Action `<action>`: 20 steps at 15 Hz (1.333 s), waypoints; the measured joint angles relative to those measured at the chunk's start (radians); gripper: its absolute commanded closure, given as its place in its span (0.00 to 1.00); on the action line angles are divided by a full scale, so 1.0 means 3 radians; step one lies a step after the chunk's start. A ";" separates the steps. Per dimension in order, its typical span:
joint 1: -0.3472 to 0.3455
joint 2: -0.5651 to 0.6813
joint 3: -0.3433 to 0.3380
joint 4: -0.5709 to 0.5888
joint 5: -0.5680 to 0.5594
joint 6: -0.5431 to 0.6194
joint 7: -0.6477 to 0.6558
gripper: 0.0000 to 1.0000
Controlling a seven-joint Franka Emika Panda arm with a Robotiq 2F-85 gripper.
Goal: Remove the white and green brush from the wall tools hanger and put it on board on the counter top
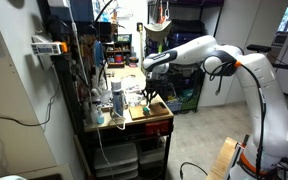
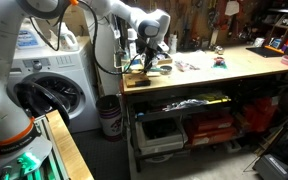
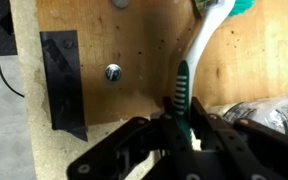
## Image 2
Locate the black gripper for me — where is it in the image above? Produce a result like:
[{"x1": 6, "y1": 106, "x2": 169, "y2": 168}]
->
[{"x1": 143, "y1": 42, "x2": 160, "y2": 73}]

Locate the white and green brush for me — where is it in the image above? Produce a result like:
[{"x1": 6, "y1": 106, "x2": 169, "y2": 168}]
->
[{"x1": 147, "y1": 65, "x2": 167, "y2": 74}]

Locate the round metal tin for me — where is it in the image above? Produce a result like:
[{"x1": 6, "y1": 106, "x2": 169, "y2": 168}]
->
[{"x1": 159, "y1": 64, "x2": 174, "y2": 76}]

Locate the small black pad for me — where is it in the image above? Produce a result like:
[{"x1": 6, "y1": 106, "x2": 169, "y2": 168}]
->
[{"x1": 133, "y1": 77, "x2": 151, "y2": 87}]

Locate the white printed plastic bottle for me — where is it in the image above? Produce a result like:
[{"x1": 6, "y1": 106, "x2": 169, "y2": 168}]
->
[{"x1": 168, "y1": 33, "x2": 179, "y2": 55}]

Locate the clear plastic bag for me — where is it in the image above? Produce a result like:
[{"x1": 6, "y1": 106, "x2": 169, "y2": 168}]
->
[{"x1": 173, "y1": 59, "x2": 202, "y2": 73}]

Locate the white purple striped trash can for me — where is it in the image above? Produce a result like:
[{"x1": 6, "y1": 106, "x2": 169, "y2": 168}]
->
[{"x1": 95, "y1": 94, "x2": 124, "y2": 143}]

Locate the wooden top metal workbench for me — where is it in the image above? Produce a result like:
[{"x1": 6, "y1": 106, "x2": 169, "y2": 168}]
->
[{"x1": 118, "y1": 43, "x2": 288, "y2": 173}]

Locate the red green small object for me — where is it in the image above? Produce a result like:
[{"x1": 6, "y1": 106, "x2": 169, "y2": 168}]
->
[{"x1": 211, "y1": 56, "x2": 228, "y2": 70}]

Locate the brown pegboard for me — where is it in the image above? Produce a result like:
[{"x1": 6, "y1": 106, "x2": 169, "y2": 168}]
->
[{"x1": 130, "y1": 0, "x2": 272, "y2": 51}]

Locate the white plastic storage bin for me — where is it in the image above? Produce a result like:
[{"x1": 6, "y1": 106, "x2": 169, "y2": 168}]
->
[{"x1": 135, "y1": 118, "x2": 186, "y2": 155}]

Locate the white washing machine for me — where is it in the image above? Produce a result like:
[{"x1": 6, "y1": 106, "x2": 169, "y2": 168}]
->
[{"x1": 6, "y1": 35, "x2": 102, "y2": 134}]

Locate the red storage box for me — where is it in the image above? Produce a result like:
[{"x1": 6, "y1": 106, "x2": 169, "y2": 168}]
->
[
  {"x1": 183, "y1": 111, "x2": 235, "y2": 133},
  {"x1": 188, "y1": 126, "x2": 239, "y2": 148}
]

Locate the white detergent jug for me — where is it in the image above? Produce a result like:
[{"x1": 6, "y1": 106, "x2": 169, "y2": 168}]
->
[{"x1": 57, "y1": 22, "x2": 80, "y2": 52}]

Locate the black mat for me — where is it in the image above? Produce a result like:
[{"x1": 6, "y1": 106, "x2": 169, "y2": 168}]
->
[{"x1": 245, "y1": 45, "x2": 285, "y2": 59}]

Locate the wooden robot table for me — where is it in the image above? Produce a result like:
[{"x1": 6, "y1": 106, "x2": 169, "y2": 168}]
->
[{"x1": 45, "y1": 109, "x2": 95, "y2": 180}]

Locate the blue white detergent box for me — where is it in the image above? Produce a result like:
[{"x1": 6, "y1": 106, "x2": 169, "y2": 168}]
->
[{"x1": 15, "y1": 19, "x2": 42, "y2": 50}]

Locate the wooden shelf unit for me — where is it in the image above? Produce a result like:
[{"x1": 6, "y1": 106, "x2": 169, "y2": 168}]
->
[{"x1": 260, "y1": 6, "x2": 288, "y2": 51}]

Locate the green plastic clamp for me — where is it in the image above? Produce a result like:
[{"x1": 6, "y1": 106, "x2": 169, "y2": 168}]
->
[{"x1": 0, "y1": 151, "x2": 63, "y2": 180}]

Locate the black case with white label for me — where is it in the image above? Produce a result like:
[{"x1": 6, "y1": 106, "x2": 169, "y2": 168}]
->
[{"x1": 252, "y1": 153, "x2": 288, "y2": 180}]

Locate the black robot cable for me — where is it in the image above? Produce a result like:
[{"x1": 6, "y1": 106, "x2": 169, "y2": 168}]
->
[{"x1": 28, "y1": 0, "x2": 146, "y2": 76}]

